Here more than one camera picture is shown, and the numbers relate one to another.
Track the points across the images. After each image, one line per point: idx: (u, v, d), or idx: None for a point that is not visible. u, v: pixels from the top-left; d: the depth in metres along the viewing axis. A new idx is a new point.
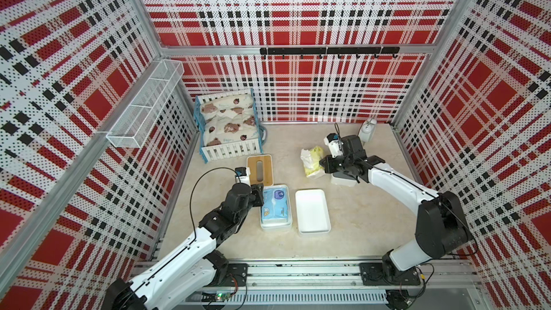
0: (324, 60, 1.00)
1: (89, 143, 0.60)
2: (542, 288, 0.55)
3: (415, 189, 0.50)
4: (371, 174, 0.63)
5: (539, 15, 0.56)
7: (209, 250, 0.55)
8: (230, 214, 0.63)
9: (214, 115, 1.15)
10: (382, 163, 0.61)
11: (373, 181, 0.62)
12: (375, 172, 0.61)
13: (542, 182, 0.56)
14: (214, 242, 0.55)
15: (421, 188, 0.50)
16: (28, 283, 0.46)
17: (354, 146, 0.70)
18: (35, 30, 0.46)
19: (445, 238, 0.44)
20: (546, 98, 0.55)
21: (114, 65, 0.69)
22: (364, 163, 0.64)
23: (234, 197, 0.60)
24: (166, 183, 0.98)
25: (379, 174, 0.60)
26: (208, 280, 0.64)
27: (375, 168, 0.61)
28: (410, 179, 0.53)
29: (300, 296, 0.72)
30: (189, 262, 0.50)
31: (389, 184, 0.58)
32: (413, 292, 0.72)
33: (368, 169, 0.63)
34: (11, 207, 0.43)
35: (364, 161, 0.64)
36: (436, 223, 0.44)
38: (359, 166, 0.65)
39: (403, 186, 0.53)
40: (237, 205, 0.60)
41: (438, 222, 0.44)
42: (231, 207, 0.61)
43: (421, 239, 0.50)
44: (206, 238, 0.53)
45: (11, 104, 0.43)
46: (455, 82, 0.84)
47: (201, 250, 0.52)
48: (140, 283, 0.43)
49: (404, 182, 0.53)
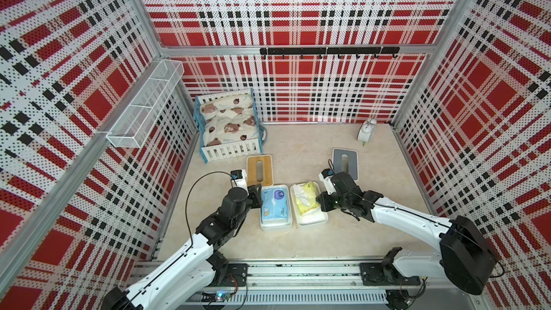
0: (324, 60, 1.00)
1: (89, 144, 0.59)
2: (542, 288, 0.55)
3: (427, 222, 0.48)
4: (377, 214, 0.60)
5: (539, 15, 0.56)
7: (206, 256, 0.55)
8: (227, 220, 0.61)
9: (214, 115, 1.15)
10: (380, 198, 0.60)
11: (381, 220, 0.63)
12: (380, 212, 0.58)
13: (542, 182, 0.56)
14: (210, 249, 0.55)
15: (432, 221, 0.48)
16: (28, 283, 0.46)
17: (349, 186, 0.67)
18: (35, 30, 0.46)
19: (477, 270, 0.41)
20: (546, 98, 0.55)
21: (114, 65, 0.69)
22: (364, 203, 0.62)
23: (230, 203, 0.59)
24: (166, 184, 0.98)
25: (384, 212, 0.57)
26: (207, 281, 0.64)
27: (379, 207, 0.58)
28: (417, 212, 0.51)
29: (300, 296, 0.72)
30: (186, 268, 0.50)
31: (398, 220, 0.55)
32: (413, 292, 0.72)
33: (371, 210, 0.61)
34: (11, 207, 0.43)
35: (361, 201, 0.62)
36: (463, 257, 0.41)
38: (359, 207, 0.63)
39: (415, 222, 0.50)
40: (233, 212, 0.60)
41: (465, 255, 0.41)
42: (227, 213, 0.61)
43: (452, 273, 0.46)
44: (202, 245, 0.53)
45: (11, 104, 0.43)
46: (455, 82, 0.84)
47: (197, 257, 0.52)
48: (136, 291, 0.43)
49: (414, 218, 0.51)
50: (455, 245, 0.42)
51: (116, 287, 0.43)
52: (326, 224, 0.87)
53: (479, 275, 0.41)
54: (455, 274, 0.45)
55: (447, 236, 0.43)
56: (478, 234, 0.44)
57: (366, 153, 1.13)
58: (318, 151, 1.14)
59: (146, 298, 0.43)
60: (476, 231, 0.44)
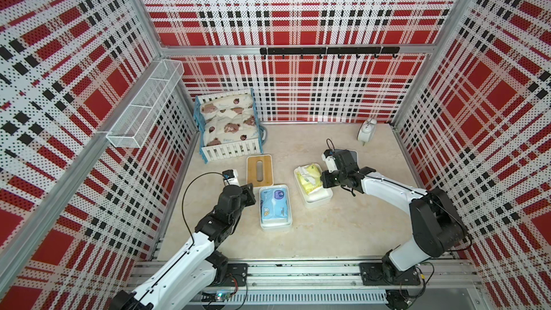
0: (324, 60, 1.00)
1: (89, 143, 0.60)
2: (542, 288, 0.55)
3: (405, 190, 0.52)
4: (365, 184, 0.66)
5: (539, 15, 0.56)
7: (207, 252, 0.55)
8: (224, 216, 0.64)
9: (214, 115, 1.15)
10: (373, 171, 0.64)
11: (368, 191, 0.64)
12: (369, 181, 0.63)
13: (542, 182, 0.56)
14: (211, 245, 0.55)
15: (410, 189, 0.52)
16: (28, 283, 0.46)
17: (346, 160, 0.74)
18: (35, 30, 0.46)
19: (441, 235, 0.45)
20: (546, 97, 0.55)
21: (114, 65, 0.69)
22: (357, 174, 0.67)
23: (227, 199, 0.61)
24: (166, 184, 0.98)
25: (371, 181, 0.63)
26: (208, 280, 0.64)
27: (368, 177, 0.63)
28: (399, 182, 0.56)
29: (301, 296, 0.72)
30: (191, 266, 0.51)
31: (381, 187, 0.60)
32: (413, 292, 0.72)
33: (362, 180, 0.66)
34: (11, 207, 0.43)
35: (356, 173, 0.68)
36: (430, 219, 0.45)
38: (351, 178, 0.68)
39: (394, 189, 0.55)
40: (230, 206, 0.61)
41: (431, 219, 0.45)
42: (224, 209, 0.63)
43: (420, 238, 0.50)
44: (204, 241, 0.54)
45: (11, 104, 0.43)
46: (455, 82, 0.84)
47: (200, 254, 0.53)
48: (143, 291, 0.43)
49: (393, 186, 0.56)
50: (424, 207, 0.45)
51: (123, 290, 0.43)
52: (326, 224, 0.87)
53: (443, 241, 0.44)
54: (420, 238, 0.50)
55: (419, 200, 0.47)
56: (450, 205, 0.47)
57: (366, 153, 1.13)
58: (318, 151, 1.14)
59: (156, 296, 0.43)
60: (449, 202, 0.47)
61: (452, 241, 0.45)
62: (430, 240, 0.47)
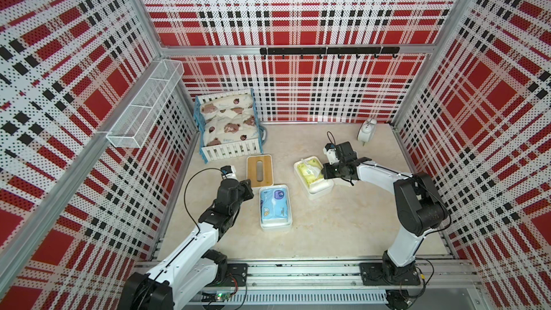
0: (324, 60, 1.00)
1: (89, 143, 0.60)
2: (542, 288, 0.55)
3: (392, 174, 0.57)
4: (361, 171, 0.70)
5: (539, 15, 0.56)
7: (212, 241, 0.57)
8: (224, 208, 0.66)
9: (214, 115, 1.15)
10: (369, 161, 0.67)
11: (364, 178, 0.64)
12: (364, 168, 0.68)
13: (542, 182, 0.56)
14: (214, 233, 0.57)
15: (397, 172, 0.56)
16: (28, 283, 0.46)
17: (345, 151, 0.79)
18: (35, 30, 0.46)
19: (421, 213, 0.49)
20: (546, 97, 0.55)
21: (114, 65, 0.69)
22: (354, 163, 0.72)
23: (225, 191, 0.64)
24: (166, 184, 0.98)
25: (366, 168, 0.67)
26: (209, 278, 0.61)
27: (363, 165, 0.68)
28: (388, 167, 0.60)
29: (301, 296, 0.72)
30: (199, 252, 0.52)
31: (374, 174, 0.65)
32: (413, 292, 0.72)
33: (357, 168, 0.71)
34: (11, 207, 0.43)
35: (354, 161, 0.71)
36: (411, 198, 0.49)
38: (349, 166, 0.73)
39: (383, 172, 0.60)
40: (229, 198, 0.64)
41: (412, 197, 0.49)
42: (223, 201, 0.65)
43: (401, 216, 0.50)
44: (209, 229, 0.56)
45: (11, 104, 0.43)
46: (455, 82, 0.84)
47: (207, 240, 0.55)
48: (158, 271, 0.44)
49: (383, 169, 0.60)
50: (407, 186, 0.50)
51: (135, 273, 0.43)
52: (326, 224, 0.87)
53: (422, 218, 0.48)
54: (402, 215, 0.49)
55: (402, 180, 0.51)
56: (434, 186, 0.51)
57: (366, 153, 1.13)
58: (318, 151, 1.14)
59: (171, 274, 0.44)
60: (432, 184, 0.51)
61: (432, 219, 0.49)
62: (410, 218, 0.52)
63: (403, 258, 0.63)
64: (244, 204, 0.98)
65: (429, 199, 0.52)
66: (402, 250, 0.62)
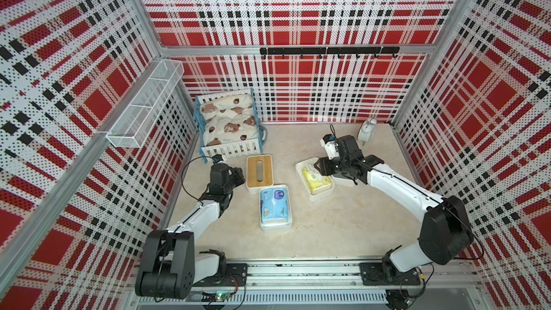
0: (324, 60, 1.00)
1: (89, 143, 0.60)
2: (542, 288, 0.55)
3: (419, 194, 0.49)
4: (371, 177, 0.60)
5: (539, 15, 0.56)
7: (214, 215, 0.60)
8: (219, 189, 0.71)
9: (214, 115, 1.15)
10: (380, 163, 0.59)
11: (374, 183, 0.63)
12: (377, 175, 0.58)
13: (542, 182, 0.56)
14: (217, 206, 0.62)
15: (425, 193, 0.48)
16: (28, 283, 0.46)
17: (349, 148, 0.68)
18: (35, 30, 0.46)
19: (450, 245, 0.43)
20: (546, 97, 0.55)
21: (114, 65, 0.69)
22: (363, 165, 0.62)
23: (217, 173, 0.69)
24: (166, 184, 0.98)
25: (380, 178, 0.58)
26: (211, 270, 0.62)
27: (375, 171, 0.58)
28: (412, 182, 0.52)
29: (300, 296, 0.72)
30: (205, 220, 0.55)
31: (395, 189, 0.54)
32: (413, 292, 0.72)
33: (368, 172, 0.61)
34: (11, 207, 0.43)
35: (361, 161, 0.62)
36: (442, 229, 0.43)
38: (356, 166, 0.63)
39: (407, 191, 0.51)
40: (222, 179, 0.70)
41: (443, 229, 0.43)
42: (217, 181, 0.70)
43: (427, 242, 0.48)
44: (212, 202, 0.61)
45: (11, 104, 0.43)
46: (455, 82, 0.84)
47: (211, 209, 0.58)
48: (176, 227, 0.47)
49: (405, 186, 0.51)
50: (438, 217, 0.43)
51: (153, 232, 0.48)
52: (326, 224, 0.87)
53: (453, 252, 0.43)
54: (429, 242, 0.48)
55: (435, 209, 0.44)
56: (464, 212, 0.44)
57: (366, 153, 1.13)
58: (318, 151, 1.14)
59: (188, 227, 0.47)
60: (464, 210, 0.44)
61: (461, 250, 0.44)
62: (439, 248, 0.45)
63: (406, 262, 0.62)
64: (244, 204, 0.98)
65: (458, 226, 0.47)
66: (407, 257, 0.61)
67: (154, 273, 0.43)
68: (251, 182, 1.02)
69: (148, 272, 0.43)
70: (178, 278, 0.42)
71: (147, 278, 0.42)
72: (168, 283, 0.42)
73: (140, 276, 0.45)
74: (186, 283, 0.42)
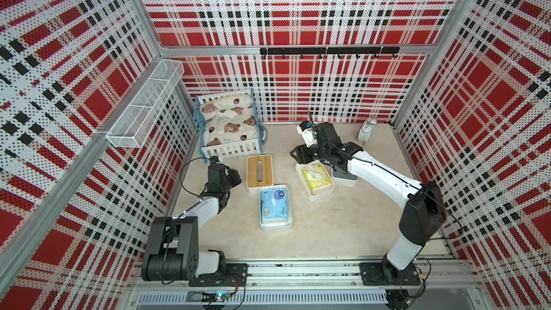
0: (324, 60, 1.00)
1: (89, 143, 0.60)
2: (542, 288, 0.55)
3: (399, 183, 0.49)
4: (351, 166, 0.60)
5: (539, 15, 0.56)
7: (214, 210, 0.63)
8: (217, 187, 0.73)
9: (214, 115, 1.15)
10: (360, 151, 0.59)
11: (354, 171, 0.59)
12: (357, 164, 0.58)
13: (542, 182, 0.56)
14: (216, 202, 0.63)
15: (404, 181, 0.49)
16: (28, 283, 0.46)
17: (328, 135, 0.65)
18: (36, 30, 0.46)
19: (427, 227, 0.45)
20: (546, 97, 0.55)
21: (114, 65, 0.69)
22: (341, 153, 0.61)
23: (214, 171, 0.71)
24: (166, 184, 0.98)
25: (360, 166, 0.58)
26: (211, 268, 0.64)
27: (356, 160, 0.58)
28: (392, 171, 0.52)
29: (300, 296, 0.72)
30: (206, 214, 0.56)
31: (376, 177, 0.55)
32: (413, 292, 0.72)
33: (348, 161, 0.60)
34: (11, 207, 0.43)
35: (339, 149, 0.61)
36: (422, 214, 0.44)
38: (335, 155, 0.62)
39: (387, 179, 0.52)
40: (219, 178, 0.72)
41: (424, 214, 0.44)
42: (214, 181, 0.73)
43: (404, 226, 0.51)
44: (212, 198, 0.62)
45: (11, 104, 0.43)
46: (455, 82, 0.84)
47: (212, 204, 0.61)
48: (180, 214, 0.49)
49: (387, 175, 0.52)
50: (419, 204, 0.44)
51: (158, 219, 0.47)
52: (326, 224, 0.87)
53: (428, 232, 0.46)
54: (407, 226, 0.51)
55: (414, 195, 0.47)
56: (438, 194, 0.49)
57: None
58: None
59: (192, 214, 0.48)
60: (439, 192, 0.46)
61: (434, 228, 0.47)
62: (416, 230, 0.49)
63: (403, 260, 0.62)
64: (244, 204, 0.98)
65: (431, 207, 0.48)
66: (402, 255, 0.62)
67: (160, 257, 0.44)
68: (251, 182, 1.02)
69: (155, 256, 0.44)
70: (183, 260, 0.43)
71: (153, 263, 0.43)
72: (174, 265, 0.43)
73: (147, 260, 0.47)
74: (191, 266, 0.43)
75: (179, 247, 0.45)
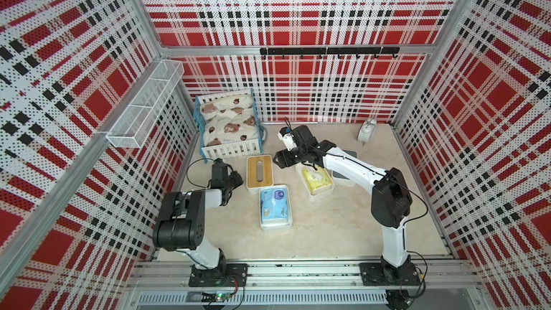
0: (324, 60, 1.00)
1: (89, 143, 0.60)
2: (542, 288, 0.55)
3: (367, 171, 0.55)
4: (326, 161, 0.66)
5: (539, 15, 0.56)
7: (217, 202, 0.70)
8: (219, 182, 0.78)
9: (214, 115, 1.15)
10: (333, 148, 0.64)
11: (328, 166, 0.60)
12: (331, 161, 0.64)
13: (542, 182, 0.56)
14: (220, 192, 0.68)
15: (371, 169, 0.55)
16: (28, 283, 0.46)
17: (305, 137, 0.72)
18: (36, 30, 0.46)
19: (394, 209, 0.50)
20: (546, 98, 0.55)
21: (114, 65, 0.69)
22: (317, 150, 0.66)
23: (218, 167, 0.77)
24: (166, 184, 0.98)
25: (333, 161, 0.64)
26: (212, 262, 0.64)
27: (330, 156, 0.63)
28: (361, 161, 0.57)
29: (300, 296, 0.72)
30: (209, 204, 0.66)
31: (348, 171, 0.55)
32: (413, 292, 0.72)
33: (323, 158, 0.66)
34: (11, 207, 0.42)
35: (316, 147, 0.67)
36: (388, 198, 0.50)
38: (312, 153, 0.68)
39: (357, 171, 0.58)
40: (222, 174, 0.78)
41: (389, 197, 0.49)
42: (218, 176, 0.78)
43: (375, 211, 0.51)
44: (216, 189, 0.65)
45: (11, 104, 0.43)
46: (455, 82, 0.84)
47: (217, 194, 0.65)
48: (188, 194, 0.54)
49: (356, 166, 0.57)
50: (384, 189, 0.49)
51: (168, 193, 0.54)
52: (326, 224, 0.87)
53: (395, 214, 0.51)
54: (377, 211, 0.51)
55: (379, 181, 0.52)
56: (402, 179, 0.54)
57: (366, 153, 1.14)
58: None
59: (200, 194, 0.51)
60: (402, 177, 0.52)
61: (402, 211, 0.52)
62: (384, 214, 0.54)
63: (396, 255, 0.64)
64: (244, 204, 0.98)
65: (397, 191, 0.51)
66: (393, 250, 0.64)
67: (168, 227, 0.47)
68: (251, 182, 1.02)
69: (164, 224, 0.47)
70: (192, 228, 0.47)
71: (162, 232, 0.47)
72: (184, 232, 0.47)
73: (157, 227, 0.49)
74: (198, 235, 0.47)
75: (189, 214, 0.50)
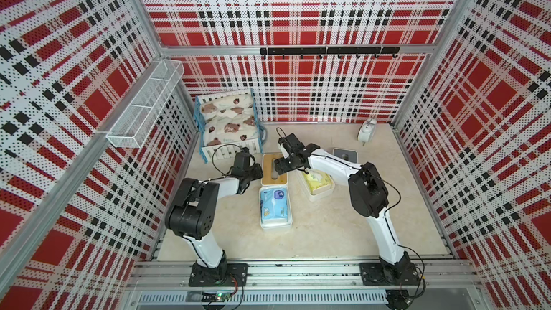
0: (324, 60, 1.00)
1: (89, 143, 0.60)
2: (542, 288, 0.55)
3: (344, 166, 0.61)
4: (313, 162, 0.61)
5: (539, 15, 0.56)
7: (232, 191, 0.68)
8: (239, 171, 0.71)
9: (214, 115, 1.15)
10: (318, 148, 0.71)
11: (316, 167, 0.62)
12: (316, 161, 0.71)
13: (542, 182, 0.56)
14: (237, 181, 0.69)
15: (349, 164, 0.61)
16: (28, 283, 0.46)
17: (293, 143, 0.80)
18: (35, 30, 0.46)
19: (371, 199, 0.56)
20: (546, 98, 0.55)
21: (114, 65, 0.69)
22: (303, 152, 0.73)
23: (242, 156, 0.79)
24: (166, 184, 0.98)
25: (318, 161, 0.70)
26: (213, 261, 0.65)
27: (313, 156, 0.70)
28: (340, 158, 0.64)
29: (300, 296, 0.72)
30: (225, 193, 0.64)
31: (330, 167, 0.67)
32: (412, 292, 0.72)
33: (309, 158, 0.73)
34: (11, 207, 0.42)
35: (303, 150, 0.73)
36: (363, 189, 0.55)
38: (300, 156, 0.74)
39: (336, 167, 0.64)
40: (244, 163, 0.79)
41: (364, 189, 0.55)
42: (239, 165, 0.79)
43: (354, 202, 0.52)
44: (233, 178, 0.67)
45: (11, 104, 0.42)
46: (455, 82, 0.84)
47: (232, 185, 0.67)
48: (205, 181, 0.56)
49: (336, 163, 0.63)
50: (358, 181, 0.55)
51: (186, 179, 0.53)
52: (326, 224, 0.87)
53: (371, 204, 0.56)
54: (355, 202, 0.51)
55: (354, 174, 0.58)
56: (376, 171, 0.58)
57: (366, 153, 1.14)
58: None
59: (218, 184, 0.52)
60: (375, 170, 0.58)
61: (379, 201, 0.58)
62: (361, 204, 0.60)
63: (389, 251, 0.65)
64: (244, 204, 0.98)
65: (373, 183, 0.61)
66: (387, 247, 0.65)
67: (181, 212, 0.50)
68: (266, 179, 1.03)
69: (177, 209, 0.50)
70: (199, 219, 0.49)
71: (174, 216, 0.49)
72: (191, 222, 0.49)
73: (170, 210, 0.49)
74: (205, 226, 0.49)
75: (200, 204, 0.50)
